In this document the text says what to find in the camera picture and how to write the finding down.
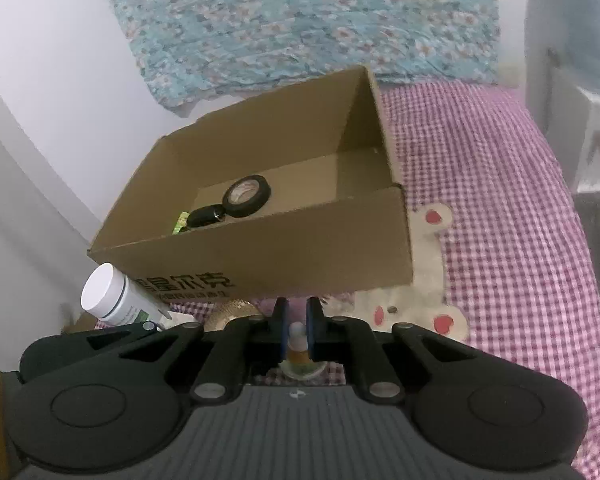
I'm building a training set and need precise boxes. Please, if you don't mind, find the brown cardboard box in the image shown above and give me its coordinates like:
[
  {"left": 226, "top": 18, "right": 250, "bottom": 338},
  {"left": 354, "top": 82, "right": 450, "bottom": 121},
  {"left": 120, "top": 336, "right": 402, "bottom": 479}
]
[{"left": 87, "top": 64, "right": 415, "bottom": 306}]

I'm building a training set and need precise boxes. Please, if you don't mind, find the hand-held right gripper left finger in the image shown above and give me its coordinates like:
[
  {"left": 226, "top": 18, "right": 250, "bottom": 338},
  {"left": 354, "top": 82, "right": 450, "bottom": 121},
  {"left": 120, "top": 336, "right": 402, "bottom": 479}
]
[{"left": 120, "top": 297, "right": 288, "bottom": 403}]

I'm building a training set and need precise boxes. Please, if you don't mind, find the black car key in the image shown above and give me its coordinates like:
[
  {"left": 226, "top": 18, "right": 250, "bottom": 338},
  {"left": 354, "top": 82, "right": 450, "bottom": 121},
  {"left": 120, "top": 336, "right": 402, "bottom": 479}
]
[{"left": 185, "top": 203, "right": 227, "bottom": 230}]

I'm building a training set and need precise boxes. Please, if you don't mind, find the beige wall socket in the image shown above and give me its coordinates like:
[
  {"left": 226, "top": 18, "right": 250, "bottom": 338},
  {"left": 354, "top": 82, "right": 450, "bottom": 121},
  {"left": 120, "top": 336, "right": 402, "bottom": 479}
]
[{"left": 497, "top": 62, "right": 523, "bottom": 86}]

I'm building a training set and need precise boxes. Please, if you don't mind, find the blue water jug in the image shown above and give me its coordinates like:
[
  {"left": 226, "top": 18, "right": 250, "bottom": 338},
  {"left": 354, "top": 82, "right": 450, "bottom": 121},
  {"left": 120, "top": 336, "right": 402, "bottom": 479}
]
[{"left": 545, "top": 0, "right": 600, "bottom": 102}]

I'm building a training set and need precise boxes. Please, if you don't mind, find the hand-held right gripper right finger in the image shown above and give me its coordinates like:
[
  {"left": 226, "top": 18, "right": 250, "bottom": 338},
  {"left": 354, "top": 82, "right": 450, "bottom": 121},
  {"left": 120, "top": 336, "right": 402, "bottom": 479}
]
[{"left": 305, "top": 297, "right": 474, "bottom": 403}]

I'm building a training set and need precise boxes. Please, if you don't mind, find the green dropper bottle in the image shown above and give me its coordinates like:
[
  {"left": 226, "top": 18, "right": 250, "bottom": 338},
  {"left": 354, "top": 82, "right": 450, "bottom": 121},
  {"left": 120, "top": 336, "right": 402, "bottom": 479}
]
[{"left": 280, "top": 321, "right": 326, "bottom": 381}]

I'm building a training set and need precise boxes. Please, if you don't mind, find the black tape roll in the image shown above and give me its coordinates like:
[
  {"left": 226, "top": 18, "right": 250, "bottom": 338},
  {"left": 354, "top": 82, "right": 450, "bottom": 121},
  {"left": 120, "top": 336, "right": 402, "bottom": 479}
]
[{"left": 222, "top": 174, "right": 272, "bottom": 219}]

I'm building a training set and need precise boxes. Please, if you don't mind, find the teal floral cloth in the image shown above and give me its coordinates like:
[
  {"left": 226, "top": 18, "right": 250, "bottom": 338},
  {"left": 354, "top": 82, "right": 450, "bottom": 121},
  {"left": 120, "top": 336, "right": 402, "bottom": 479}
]
[{"left": 101, "top": 0, "right": 501, "bottom": 119}]

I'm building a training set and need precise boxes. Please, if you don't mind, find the white-capped pill bottle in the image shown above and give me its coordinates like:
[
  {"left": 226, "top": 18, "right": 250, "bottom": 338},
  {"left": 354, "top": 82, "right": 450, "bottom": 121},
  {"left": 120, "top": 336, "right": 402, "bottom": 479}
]
[{"left": 80, "top": 262, "right": 174, "bottom": 331}]

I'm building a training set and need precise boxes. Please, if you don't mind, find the red gift bag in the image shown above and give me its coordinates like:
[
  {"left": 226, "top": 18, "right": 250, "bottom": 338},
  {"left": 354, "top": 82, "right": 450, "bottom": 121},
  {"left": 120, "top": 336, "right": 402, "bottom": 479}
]
[{"left": 60, "top": 302, "right": 99, "bottom": 334}]

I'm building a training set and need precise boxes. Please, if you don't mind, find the gold-lidded jar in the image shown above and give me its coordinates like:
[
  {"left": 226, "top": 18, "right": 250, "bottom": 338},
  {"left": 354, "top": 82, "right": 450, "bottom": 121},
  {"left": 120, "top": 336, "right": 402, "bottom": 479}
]
[{"left": 205, "top": 299, "right": 264, "bottom": 331}]

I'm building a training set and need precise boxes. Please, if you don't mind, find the pink checkered blanket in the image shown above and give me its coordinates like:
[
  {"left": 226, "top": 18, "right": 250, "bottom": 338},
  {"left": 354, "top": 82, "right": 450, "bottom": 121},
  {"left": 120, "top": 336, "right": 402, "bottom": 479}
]
[{"left": 94, "top": 81, "right": 600, "bottom": 480}]

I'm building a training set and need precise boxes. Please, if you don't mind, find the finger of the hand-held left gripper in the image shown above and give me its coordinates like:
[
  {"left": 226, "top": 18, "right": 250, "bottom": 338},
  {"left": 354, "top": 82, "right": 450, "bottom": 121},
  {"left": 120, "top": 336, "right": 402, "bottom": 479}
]
[{"left": 19, "top": 322, "right": 181, "bottom": 385}]

